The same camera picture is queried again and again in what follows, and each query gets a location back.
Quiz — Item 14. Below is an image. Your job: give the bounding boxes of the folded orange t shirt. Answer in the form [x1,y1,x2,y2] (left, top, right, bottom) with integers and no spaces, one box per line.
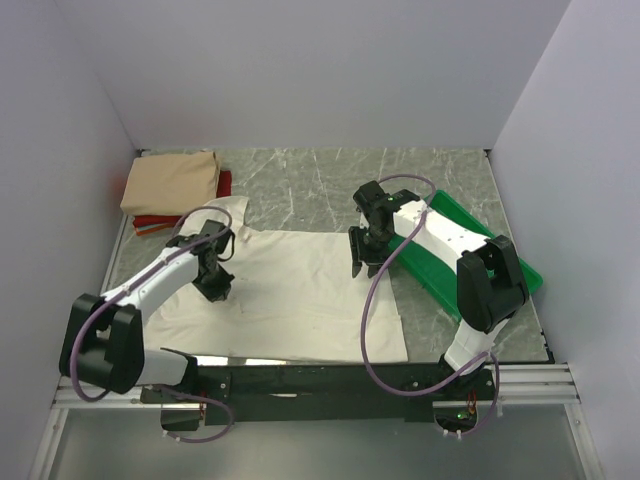
[134,223,174,236]

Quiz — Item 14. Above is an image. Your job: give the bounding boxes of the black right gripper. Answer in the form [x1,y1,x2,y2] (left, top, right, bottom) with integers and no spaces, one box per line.
[349,224,394,278]

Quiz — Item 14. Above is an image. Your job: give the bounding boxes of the green plastic tray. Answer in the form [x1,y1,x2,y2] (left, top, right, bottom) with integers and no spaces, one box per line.
[390,192,542,333]

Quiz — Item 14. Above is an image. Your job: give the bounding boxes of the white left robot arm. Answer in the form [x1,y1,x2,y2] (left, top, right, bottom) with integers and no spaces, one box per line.
[59,220,235,402]

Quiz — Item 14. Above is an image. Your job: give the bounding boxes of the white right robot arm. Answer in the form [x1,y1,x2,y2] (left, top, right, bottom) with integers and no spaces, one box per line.
[348,181,530,399]

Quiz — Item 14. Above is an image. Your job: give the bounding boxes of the white t shirt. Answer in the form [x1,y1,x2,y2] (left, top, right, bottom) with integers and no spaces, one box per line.
[144,196,408,363]

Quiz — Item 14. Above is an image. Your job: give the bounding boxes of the black base beam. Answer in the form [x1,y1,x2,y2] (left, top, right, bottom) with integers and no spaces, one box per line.
[195,364,495,423]

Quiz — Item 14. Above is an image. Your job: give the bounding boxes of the folded red t shirt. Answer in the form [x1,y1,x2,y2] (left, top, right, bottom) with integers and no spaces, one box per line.
[132,170,232,227]

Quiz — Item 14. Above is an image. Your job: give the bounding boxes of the folded beige t shirt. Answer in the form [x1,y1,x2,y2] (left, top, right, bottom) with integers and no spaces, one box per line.
[120,151,221,216]

